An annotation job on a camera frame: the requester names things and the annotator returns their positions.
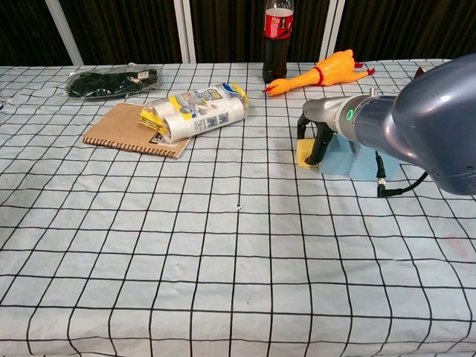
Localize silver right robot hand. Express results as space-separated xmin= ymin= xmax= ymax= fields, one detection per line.
xmin=296 ymin=95 xmax=358 ymax=167

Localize small yellow foam block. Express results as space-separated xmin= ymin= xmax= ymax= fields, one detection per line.
xmin=294 ymin=138 xmax=319 ymax=168

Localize medium blue foam block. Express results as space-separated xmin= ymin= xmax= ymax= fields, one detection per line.
xmin=318 ymin=133 xmax=360 ymax=176

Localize yellow rubber chicken toy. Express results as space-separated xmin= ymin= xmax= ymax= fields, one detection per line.
xmin=262 ymin=48 xmax=376 ymax=98

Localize large blue foam block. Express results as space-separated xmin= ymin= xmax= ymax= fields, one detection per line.
xmin=349 ymin=144 xmax=402 ymax=182

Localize cola bottle red label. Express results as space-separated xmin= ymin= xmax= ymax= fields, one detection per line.
xmin=262 ymin=0 xmax=295 ymax=84

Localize pack of white rolls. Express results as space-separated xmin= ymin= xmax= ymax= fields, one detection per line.
xmin=138 ymin=82 xmax=251 ymax=144

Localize checkered light blue tablecloth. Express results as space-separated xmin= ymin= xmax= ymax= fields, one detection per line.
xmin=0 ymin=58 xmax=476 ymax=357

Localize brown spiral notebook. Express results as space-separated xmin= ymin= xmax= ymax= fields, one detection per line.
xmin=81 ymin=102 xmax=194 ymax=160

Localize black gloves in plastic bag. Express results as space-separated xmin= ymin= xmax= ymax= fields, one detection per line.
xmin=63 ymin=63 xmax=164 ymax=101

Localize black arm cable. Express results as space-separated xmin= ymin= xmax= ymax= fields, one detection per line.
xmin=374 ymin=150 xmax=428 ymax=198

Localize double white frame post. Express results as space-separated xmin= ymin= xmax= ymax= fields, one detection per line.
xmin=173 ymin=0 xmax=197 ymax=64

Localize slanted white frame post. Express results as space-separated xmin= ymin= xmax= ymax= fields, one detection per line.
xmin=44 ymin=0 xmax=85 ymax=67

